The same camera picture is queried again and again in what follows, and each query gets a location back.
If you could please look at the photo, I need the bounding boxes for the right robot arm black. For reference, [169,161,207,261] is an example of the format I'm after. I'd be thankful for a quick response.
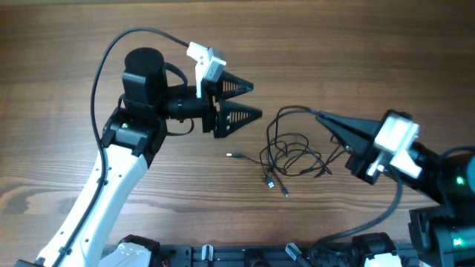
[309,110,474,266]

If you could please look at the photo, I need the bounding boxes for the right camera cable black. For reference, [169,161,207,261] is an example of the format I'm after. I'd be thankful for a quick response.
[309,178,404,265]

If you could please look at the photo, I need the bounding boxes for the black thin cable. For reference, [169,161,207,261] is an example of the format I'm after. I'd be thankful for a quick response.
[225,133,346,199]

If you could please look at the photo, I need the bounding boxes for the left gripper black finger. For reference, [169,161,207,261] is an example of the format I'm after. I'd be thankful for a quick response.
[214,99,263,138]
[217,71,254,99]

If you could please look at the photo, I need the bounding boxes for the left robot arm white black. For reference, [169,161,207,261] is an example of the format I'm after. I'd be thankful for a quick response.
[35,44,262,266]

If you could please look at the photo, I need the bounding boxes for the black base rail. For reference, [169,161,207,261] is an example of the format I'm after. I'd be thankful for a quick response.
[99,243,409,267]

